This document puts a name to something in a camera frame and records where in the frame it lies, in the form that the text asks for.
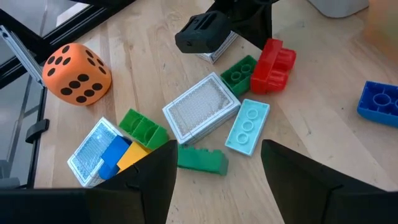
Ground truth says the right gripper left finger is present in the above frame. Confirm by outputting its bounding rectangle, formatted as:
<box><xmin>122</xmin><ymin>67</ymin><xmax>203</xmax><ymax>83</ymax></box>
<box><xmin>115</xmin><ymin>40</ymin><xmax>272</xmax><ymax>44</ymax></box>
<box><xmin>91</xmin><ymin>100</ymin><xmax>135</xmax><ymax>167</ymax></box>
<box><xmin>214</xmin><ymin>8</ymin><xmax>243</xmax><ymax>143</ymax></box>
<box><xmin>0</xmin><ymin>139</ymin><xmax>179</xmax><ymax>224</ymax></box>

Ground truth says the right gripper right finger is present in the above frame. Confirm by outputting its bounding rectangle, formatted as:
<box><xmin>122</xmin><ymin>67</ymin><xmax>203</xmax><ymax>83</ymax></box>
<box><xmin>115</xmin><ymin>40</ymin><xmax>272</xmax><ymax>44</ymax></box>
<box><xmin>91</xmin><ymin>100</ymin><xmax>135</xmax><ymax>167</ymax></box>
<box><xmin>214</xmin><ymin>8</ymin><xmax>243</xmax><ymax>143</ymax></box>
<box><xmin>260</xmin><ymin>139</ymin><xmax>398</xmax><ymax>224</ymax></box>

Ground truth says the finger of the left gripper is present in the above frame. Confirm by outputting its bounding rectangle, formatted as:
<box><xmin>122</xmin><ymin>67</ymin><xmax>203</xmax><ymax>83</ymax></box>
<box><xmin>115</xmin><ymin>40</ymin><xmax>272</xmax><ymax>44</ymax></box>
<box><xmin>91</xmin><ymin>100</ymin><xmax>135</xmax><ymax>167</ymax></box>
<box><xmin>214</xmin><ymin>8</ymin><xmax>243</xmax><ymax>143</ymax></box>
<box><xmin>231</xmin><ymin>2</ymin><xmax>274</xmax><ymax>50</ymax></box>

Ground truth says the red toy block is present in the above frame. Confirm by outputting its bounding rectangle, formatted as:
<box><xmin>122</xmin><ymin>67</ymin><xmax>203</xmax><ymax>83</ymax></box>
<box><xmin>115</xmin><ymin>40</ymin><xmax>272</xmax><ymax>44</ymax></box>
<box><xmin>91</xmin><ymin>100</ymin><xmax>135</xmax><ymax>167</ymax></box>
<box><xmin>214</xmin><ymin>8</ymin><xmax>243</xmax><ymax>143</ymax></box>
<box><xmin>250</xmin><ymin>37</ymin><xmax>297</xmax><ymax>95</ymax></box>

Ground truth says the yellow toy block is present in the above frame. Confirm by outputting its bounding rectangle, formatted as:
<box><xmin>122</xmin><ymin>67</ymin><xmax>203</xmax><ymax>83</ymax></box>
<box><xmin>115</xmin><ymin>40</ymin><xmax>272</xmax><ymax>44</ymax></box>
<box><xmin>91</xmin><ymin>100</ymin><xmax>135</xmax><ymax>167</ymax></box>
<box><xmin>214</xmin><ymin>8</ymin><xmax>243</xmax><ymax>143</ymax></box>
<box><xmin>116</xmin><ymin>141</ymin><xmax>154</xmax><ymax>174</ymax></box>

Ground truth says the small dark green block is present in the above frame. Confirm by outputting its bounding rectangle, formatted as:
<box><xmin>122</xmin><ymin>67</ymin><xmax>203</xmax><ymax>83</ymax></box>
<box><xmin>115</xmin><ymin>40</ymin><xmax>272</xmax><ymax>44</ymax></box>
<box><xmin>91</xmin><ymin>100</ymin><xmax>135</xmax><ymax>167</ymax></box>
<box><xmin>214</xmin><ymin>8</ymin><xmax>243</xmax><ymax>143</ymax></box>
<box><xmin>220</xmin><ymin>55</ymin><xmax>259</xmax><ymax>98</ymax></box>

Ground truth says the small blue toy block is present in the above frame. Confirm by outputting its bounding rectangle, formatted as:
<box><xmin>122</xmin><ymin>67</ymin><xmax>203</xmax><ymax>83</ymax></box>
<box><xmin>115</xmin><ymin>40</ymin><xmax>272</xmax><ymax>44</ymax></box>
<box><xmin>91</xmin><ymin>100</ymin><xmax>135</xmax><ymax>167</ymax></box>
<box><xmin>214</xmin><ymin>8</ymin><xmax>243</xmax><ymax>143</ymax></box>
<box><xmin>98</xmin><ymin>134</ymin><xmax>133</xmax><ymax>181</ymax></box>

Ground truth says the bright green hollow block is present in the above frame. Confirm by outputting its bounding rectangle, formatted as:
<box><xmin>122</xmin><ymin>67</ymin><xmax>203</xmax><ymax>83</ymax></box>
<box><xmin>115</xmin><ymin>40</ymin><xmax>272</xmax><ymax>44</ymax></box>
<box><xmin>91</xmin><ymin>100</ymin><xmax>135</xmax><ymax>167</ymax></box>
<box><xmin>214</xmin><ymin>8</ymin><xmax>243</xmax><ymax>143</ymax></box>
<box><xmin>118</xmin><ymin>108</ymin><xmax>170</xmax><ymax>151</ymax></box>

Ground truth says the teal card deck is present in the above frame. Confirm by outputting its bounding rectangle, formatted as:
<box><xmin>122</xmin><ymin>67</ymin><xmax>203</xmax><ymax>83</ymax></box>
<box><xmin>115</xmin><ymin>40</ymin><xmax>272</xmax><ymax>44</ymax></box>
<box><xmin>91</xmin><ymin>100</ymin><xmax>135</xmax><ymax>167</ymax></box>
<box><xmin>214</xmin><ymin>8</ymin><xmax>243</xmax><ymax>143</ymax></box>
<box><xmin>66</xmin><ymin>116</ymin><xmax>125</xmax><ymax>189</ymax></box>

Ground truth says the long dark green block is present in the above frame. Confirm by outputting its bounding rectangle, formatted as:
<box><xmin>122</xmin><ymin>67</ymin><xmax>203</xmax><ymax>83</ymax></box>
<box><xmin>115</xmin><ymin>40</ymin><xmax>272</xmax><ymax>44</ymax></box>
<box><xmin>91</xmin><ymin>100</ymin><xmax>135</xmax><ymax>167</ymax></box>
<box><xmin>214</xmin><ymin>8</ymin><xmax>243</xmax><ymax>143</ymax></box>
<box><xmin>176</xmin><ymin>145</ymin><xmax>229</xmax><ymax>177</ymax></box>

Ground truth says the grey card deck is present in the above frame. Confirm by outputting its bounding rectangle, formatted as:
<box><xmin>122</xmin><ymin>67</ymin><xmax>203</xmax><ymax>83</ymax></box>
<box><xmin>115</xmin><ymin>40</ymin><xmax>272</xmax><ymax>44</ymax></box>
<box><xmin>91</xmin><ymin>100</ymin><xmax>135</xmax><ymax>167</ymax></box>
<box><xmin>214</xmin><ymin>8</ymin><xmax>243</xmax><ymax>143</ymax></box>
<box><xmin>161</xmin><ymin>72</ymin><xmax>243</xmax><ymax>147</ymax></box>

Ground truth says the light teal flat block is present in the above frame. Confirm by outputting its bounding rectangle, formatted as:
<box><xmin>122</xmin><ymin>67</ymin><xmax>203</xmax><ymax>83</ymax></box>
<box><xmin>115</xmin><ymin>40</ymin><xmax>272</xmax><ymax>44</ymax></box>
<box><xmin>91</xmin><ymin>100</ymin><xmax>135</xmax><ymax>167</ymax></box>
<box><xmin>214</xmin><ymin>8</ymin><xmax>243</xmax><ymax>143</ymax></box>
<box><xmin>224</xmin><ymin>98</ymin><xmax>271</xmax><ymax>157</ymax></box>

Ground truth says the dark blue toy block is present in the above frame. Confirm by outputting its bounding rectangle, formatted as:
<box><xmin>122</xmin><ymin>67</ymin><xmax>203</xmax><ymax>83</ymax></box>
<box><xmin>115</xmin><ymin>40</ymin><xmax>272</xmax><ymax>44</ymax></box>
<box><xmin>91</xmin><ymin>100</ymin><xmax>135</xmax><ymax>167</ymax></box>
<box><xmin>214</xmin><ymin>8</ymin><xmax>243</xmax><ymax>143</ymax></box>
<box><xmin>356</xmin><ymin>80</ymin><xmax>398</xmax><ymax>129</ymax></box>

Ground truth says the small black clip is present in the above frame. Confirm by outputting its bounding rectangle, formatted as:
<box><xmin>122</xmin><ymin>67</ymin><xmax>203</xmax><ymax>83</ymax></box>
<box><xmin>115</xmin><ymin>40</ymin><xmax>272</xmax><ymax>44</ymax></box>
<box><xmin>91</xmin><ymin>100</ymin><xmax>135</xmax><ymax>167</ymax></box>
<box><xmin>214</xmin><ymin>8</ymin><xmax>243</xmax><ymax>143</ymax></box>
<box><xmin>25</xmin><ymin>118</ymin><xmax>50</xmax><ymax>145</ymax></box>

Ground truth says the orange foam die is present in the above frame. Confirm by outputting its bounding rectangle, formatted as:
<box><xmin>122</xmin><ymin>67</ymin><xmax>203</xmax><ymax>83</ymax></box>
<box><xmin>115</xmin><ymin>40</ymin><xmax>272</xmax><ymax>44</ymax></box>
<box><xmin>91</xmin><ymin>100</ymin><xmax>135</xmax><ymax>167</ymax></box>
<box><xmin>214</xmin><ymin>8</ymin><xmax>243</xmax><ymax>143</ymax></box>
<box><xmin>41</xmin><ymin>42</ymin><xmax>113</xmax><ymax>106</ymax></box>

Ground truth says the silver aluminium bar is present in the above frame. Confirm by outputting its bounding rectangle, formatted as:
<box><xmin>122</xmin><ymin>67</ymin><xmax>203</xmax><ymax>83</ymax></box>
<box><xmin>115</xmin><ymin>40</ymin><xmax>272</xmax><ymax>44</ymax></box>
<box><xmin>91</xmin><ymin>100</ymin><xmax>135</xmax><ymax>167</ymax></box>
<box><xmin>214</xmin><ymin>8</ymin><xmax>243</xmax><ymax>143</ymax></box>
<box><xmin>0</xmin><ymin>25</ymin><xmax>47</xmax><ymax>88</ymax></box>

